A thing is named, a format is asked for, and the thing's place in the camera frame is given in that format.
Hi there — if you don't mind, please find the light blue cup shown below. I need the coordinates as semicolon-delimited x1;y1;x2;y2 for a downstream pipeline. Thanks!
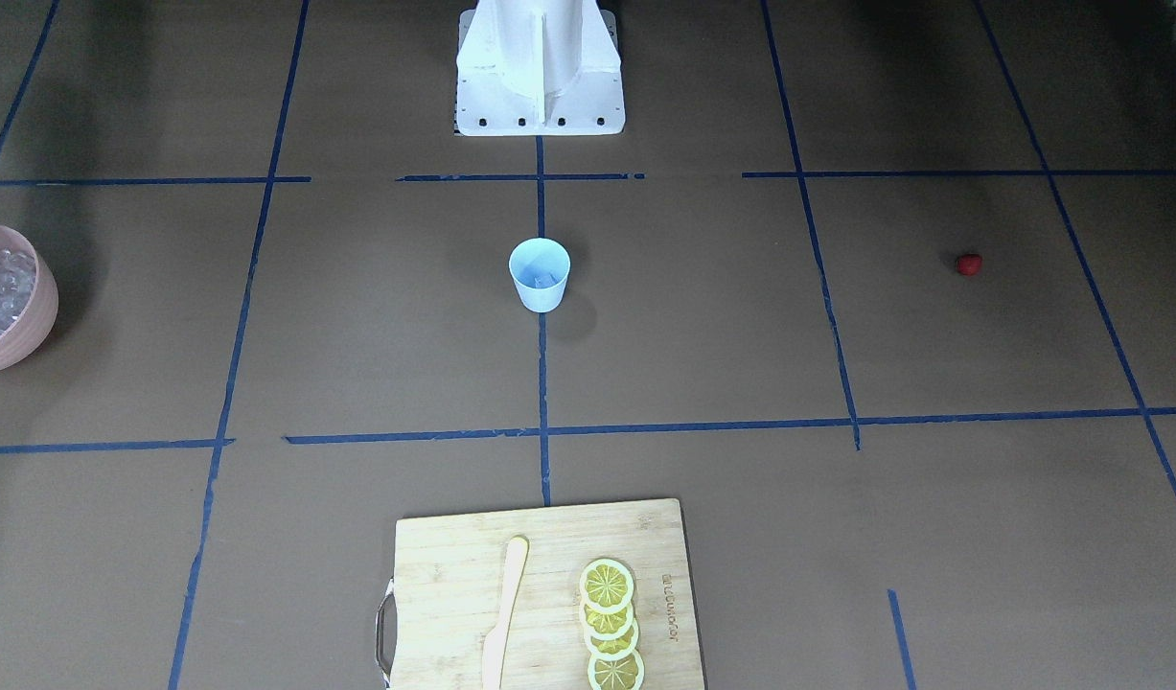
508;239;572;313

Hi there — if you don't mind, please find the yellow plastic knife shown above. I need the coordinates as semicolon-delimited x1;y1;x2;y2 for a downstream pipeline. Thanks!
481;536;529;689

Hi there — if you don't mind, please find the lemon slice top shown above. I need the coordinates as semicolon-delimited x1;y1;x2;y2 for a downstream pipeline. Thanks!
577;558;635;614

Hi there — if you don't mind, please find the lemon slice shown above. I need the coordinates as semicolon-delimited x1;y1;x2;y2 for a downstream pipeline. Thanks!
587;650;644;690
584;621;641;662
577;558;635;614
579;604;634;641

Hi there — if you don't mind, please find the wooden cutting board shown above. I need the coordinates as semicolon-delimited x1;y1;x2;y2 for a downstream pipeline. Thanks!
377;498;704;689

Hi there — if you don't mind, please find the red strawberry on table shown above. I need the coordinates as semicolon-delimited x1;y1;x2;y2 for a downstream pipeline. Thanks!
955;253;983;279

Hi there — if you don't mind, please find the pink bowl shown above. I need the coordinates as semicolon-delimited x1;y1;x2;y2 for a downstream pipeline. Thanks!
0;226;58;371

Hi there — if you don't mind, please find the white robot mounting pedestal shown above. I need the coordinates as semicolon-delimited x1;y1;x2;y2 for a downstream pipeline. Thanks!
453;1;626;138

